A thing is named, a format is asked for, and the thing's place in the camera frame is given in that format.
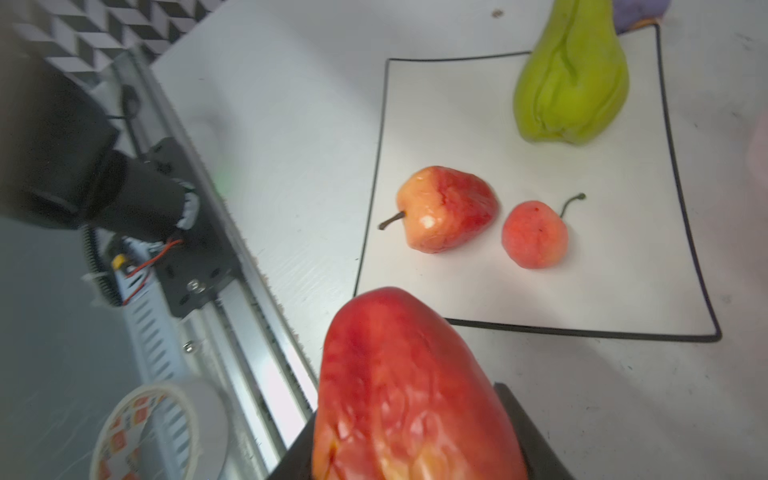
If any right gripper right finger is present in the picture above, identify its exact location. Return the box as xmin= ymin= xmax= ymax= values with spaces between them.
xmin=493 ymin=383 xmax=573 ymax=480

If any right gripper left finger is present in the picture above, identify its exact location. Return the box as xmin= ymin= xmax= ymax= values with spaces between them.
xmin=268 ymin=413 xmax=316 ymax=480

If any fake red yellow mango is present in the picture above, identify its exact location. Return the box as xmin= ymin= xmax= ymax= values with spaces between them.
xmin=312 ymin=287 xmax=528 ymax=479

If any fake cherry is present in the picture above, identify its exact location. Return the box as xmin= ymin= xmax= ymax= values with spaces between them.
xmin=501 ymin=193 xmax=586 ymax=270

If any red fake fruit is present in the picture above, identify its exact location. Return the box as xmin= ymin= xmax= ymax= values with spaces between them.
xmin=378 ymin=166 xmax=500 ymax=254

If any green fake pear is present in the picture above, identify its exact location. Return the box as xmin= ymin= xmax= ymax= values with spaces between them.
xmin=513 ymin=0 xmax=630 ymax=145

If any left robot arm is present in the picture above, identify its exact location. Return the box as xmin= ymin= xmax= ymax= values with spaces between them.
xmin=1 ymin=50 xmax=200 ymax=252

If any patterned tape roll on ledge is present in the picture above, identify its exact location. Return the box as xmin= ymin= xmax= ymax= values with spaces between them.
xmin=89 ymin=379 xmax=229 ymax=479

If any white square mat black border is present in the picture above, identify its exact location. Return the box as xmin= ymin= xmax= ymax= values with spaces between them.
xmin=355 ymin=25 xmax=722 ymax=342

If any purple bunny toy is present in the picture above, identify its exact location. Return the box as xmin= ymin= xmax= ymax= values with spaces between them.
xmin=612 ymin=0 xmax=671 ymax=34

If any aluminium front rail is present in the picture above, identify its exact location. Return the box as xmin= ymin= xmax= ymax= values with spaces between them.
xmin=95 ymin=47 xmax=317 ymax=479

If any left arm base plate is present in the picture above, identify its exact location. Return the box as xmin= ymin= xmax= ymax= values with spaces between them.
xmin=148 ymin=137 xmax=241 ymax=318

